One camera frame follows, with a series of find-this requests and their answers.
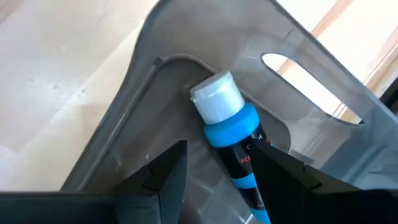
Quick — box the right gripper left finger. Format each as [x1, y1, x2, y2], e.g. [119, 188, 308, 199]
[108, 139, 189, 224]

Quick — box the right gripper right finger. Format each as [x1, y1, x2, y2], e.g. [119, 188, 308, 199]
[249, 136, 358, 224]

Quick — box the small light blue paint bottle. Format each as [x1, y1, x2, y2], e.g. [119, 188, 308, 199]
[189, 70, 273, 224]

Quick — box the grey translucent plastic bin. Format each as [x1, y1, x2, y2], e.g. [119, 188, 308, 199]
[60, 0, 398, 224]

